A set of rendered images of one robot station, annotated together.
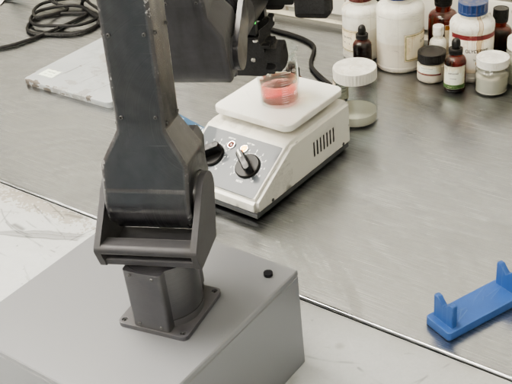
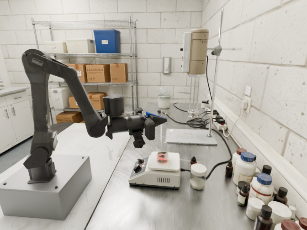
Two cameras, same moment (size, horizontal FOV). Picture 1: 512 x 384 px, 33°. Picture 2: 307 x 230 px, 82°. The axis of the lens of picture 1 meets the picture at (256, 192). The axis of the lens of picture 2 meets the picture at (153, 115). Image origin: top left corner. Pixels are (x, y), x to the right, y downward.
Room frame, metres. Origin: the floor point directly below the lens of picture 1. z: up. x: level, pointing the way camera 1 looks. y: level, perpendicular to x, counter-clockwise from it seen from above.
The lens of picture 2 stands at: (0.59, -0.53, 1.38)
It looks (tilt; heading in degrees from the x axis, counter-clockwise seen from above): 18 degrees down; 56
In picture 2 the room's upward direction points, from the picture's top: straight up
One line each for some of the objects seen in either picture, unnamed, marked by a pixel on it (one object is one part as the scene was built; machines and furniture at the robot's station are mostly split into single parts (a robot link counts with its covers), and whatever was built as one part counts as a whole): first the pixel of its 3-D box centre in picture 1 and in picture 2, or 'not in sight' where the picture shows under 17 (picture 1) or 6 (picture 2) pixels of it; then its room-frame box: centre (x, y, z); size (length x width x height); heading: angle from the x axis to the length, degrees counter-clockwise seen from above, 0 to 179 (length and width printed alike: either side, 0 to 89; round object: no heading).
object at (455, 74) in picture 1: (455, 63); (243, 194); (1.11, -0.30, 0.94); 0.03 x 0.03 x 0.08
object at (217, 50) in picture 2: not in sight; (215, 50); (1.46, 0.14, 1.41); 0.25 x 0.11 x 0.05; 140
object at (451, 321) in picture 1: (477, 297); not in sight; (0.63, -0.20, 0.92); 0.10 x 0.03 x 0.04; 118
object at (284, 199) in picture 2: (499, 36); (280, 200); (1.18, -0.38, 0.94); 0.04 x 0.04 x 0.09
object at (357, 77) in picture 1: (355, 93); (198, 176); (1.05, -0.15, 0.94); 0.06 x 0.06 x 0.08
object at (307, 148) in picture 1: (269, 139); (158, 169); (0.95, -0.02, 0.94); 0.22 x 0.13 x 0.08; 139
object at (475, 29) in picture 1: (471, 38); (261, 190); (1.15, -0.33, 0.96); 0.06 x 0.06 x 0.11
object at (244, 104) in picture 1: (278, 99); (164, 160); (0.97, -0.04, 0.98); 0.12 x 0.12 x 0.01; 49
